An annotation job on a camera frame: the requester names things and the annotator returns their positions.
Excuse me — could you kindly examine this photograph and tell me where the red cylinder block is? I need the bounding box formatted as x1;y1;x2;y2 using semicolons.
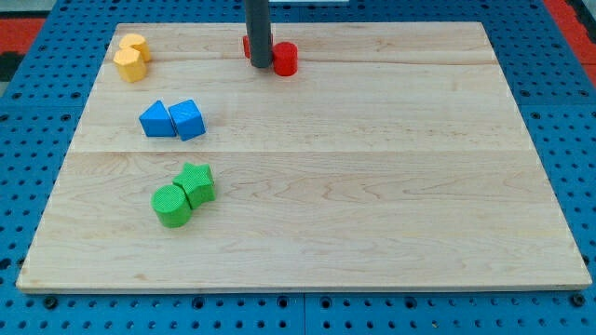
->
272;42;298;76

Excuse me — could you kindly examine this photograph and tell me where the green star block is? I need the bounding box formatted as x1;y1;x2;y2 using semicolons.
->
172;163;216;209

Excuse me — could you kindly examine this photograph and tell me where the red star block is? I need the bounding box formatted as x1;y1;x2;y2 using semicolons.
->
242;35;251;59

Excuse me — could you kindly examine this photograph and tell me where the wooden board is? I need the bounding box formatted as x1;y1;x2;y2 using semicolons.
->
17;21;591;294

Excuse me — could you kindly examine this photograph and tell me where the blue cube block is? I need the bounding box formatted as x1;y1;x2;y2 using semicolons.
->
169;100;206;141

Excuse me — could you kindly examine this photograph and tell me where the green cylinder block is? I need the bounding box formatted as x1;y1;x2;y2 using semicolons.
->
151;184;192;228

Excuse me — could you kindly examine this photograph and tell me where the blue triangle block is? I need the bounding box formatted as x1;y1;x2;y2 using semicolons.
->
139;100;177;137

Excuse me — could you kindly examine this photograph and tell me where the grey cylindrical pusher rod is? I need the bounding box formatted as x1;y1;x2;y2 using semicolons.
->
244;0;273;69

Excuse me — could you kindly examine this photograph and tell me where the yellow hexagon block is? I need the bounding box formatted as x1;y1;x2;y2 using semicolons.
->
114;47;147;83

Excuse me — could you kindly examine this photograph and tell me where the yellow heart block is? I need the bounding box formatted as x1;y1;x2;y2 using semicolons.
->
118;33;152;62

